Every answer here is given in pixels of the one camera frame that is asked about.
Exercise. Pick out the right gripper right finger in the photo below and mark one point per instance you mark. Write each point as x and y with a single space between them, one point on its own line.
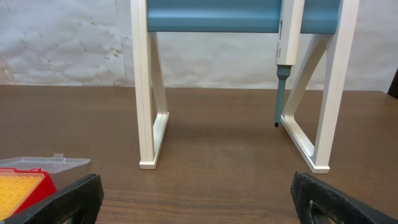
314 191

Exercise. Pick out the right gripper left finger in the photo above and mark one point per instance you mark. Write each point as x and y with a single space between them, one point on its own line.
81 194

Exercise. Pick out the red and yellow tip box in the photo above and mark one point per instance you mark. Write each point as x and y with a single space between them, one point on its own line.
21 186

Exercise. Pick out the white and blue stand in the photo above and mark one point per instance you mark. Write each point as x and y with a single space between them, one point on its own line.
217 15

